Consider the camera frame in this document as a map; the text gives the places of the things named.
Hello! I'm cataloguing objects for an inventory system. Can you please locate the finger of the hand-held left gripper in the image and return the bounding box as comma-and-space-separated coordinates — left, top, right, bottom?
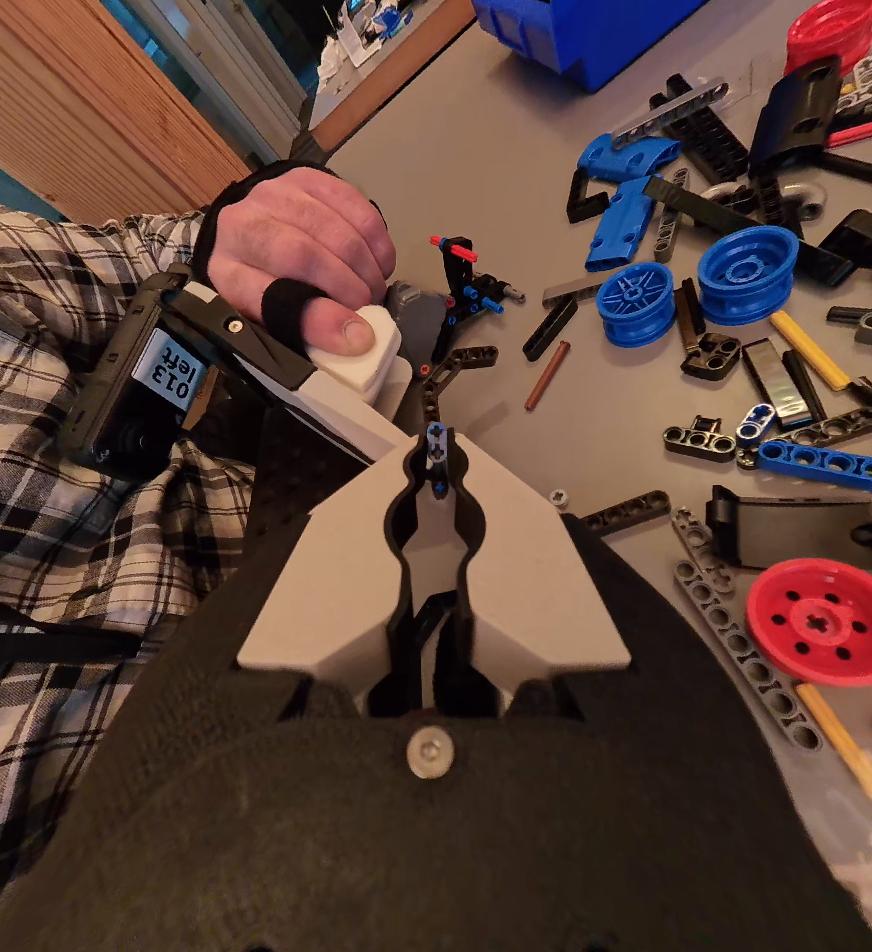
280, 396, 376, 468
299, 372, 417, 462

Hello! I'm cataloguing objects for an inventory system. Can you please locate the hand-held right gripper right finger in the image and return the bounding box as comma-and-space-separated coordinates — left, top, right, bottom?
443, 435, 632, 700

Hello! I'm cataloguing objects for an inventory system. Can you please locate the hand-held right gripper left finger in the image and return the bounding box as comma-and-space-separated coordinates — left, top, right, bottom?
236, 435, 418, 700

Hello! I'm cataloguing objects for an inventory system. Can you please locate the small blue cross connector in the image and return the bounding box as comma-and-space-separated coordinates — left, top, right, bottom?
424, 422, 452, 495

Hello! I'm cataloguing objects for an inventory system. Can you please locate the black beam piece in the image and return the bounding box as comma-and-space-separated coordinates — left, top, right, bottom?
399, 346, 500, 440

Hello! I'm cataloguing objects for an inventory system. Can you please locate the grey motor brick assembly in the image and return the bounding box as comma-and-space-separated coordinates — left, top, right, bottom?
384, 234, 526, 373

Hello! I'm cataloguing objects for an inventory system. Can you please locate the small blue link piece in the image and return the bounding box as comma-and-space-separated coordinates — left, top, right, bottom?
735, 404, 779, 447

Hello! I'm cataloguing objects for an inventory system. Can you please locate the person's left forearm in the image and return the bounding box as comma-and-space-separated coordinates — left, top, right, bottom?
0, 201, 210, 358

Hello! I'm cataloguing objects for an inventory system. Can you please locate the person's left hand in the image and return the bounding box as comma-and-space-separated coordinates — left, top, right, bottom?
198, 160, 400, 358

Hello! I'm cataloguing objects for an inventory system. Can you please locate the long black holed beam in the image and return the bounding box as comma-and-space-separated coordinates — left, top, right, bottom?
647, 74, 749, 187
581, 489, 672, 538

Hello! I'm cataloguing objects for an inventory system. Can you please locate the dark brown axle rod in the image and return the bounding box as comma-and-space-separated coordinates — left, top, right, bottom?
523, 341, 572, 412

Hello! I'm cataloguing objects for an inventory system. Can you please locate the short black holed beam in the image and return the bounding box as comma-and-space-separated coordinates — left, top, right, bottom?
521, 296, 580, 361

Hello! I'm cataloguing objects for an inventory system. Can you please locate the dark grey holed beam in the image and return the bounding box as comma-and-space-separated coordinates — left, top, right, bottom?
674, 506, 823, 752

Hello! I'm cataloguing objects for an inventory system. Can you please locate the dark grey tee connector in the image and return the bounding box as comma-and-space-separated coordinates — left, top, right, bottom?
662, 415, 738, 464

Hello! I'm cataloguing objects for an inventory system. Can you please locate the black curved panel piece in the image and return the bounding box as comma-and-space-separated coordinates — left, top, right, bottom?
705, 485, 872, 570

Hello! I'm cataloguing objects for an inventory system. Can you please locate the black triangular connector piece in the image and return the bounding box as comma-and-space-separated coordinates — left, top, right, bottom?
680, 332, 742, 382

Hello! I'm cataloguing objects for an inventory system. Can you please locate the blue toy wheel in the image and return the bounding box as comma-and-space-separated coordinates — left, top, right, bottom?
595, 262, 676, 349
698, 225, 800, 327

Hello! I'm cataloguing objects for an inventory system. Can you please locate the black shiny flat tile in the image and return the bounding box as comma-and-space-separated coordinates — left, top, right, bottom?
741, 338, 812, 428

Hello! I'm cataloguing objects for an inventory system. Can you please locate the blue flat panel piece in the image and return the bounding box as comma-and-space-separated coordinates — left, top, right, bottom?
584, 176, 663, 272

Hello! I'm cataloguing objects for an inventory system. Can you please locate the long yellow axle rod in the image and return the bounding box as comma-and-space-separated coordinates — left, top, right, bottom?
796, 683, 872, 849

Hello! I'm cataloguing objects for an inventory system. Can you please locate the blue curved panel piece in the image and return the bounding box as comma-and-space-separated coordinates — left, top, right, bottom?
579, 134, 682, 183

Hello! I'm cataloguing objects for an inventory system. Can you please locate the blue plastic bin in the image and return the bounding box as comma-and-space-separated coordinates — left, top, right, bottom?
471, 0, 708, 92

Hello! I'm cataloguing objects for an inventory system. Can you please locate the light grey connector piece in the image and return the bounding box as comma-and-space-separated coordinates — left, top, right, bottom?
837, 56, 872, 113

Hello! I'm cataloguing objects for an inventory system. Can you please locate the black strap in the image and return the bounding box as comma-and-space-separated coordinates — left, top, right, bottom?
0, 588, 143, 664

